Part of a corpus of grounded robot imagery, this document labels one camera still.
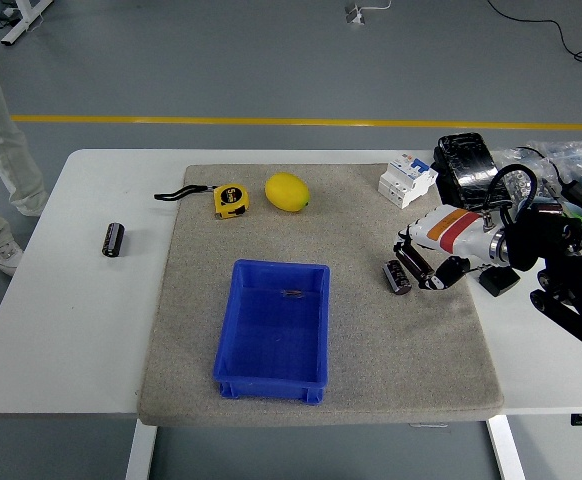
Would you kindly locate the yellow tape measure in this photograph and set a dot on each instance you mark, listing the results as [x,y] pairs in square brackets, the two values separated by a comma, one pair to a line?
[231,200]

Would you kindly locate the grey-brown felt mat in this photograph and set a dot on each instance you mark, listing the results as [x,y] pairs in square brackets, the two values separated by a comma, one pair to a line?
[321,325]

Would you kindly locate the person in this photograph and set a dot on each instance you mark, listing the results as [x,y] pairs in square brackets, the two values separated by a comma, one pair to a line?
[1,150]

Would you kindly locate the small green part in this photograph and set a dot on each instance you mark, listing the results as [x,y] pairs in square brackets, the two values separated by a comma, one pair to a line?
[577,216]

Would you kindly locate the small black power adapter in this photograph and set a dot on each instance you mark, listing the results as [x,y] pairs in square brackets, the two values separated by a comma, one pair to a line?
[498,283]

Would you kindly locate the white circuit breaker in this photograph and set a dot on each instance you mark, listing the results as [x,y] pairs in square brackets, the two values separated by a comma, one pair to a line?
[401,185]

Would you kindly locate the glossy brown cylindrical battery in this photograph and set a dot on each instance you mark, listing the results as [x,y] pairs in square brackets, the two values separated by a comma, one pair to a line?
[415,261]

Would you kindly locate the white desk frame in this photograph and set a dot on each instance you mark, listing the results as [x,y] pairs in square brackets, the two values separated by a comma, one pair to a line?
[21,22]

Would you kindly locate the black plastic-wrapped device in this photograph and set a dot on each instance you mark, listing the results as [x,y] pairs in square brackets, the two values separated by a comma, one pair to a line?
[466,165]

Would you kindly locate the dark battery with silver print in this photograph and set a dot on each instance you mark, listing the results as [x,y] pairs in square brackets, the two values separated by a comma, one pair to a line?
[396,279]

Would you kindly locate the blue plastic box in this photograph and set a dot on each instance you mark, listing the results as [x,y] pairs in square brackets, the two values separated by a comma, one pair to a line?
[271,340]

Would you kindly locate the silver floor socket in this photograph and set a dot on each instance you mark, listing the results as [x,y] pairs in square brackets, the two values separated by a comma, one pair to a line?
[355,14]

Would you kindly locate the dark cylindrical battery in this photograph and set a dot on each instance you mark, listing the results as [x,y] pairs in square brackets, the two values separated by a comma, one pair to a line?
[114,240]

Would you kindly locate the clear bag of blue parts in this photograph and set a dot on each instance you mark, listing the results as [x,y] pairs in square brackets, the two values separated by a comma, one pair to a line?
[571,155]

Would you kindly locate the yellow lemon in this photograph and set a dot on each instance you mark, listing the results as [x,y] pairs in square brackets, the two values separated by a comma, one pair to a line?
[287,192]

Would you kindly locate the clear bag of metal nuts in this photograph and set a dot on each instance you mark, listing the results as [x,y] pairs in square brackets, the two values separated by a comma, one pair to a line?
[521,186]

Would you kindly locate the white table leg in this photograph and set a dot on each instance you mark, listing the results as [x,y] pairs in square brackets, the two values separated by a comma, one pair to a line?
[140,450]
[507,450]

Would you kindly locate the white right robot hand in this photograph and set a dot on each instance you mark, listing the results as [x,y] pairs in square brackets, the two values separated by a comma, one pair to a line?
[451,227]

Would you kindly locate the brown battery with grey label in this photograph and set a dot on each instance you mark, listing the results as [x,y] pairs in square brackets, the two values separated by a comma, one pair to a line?
[551,207]

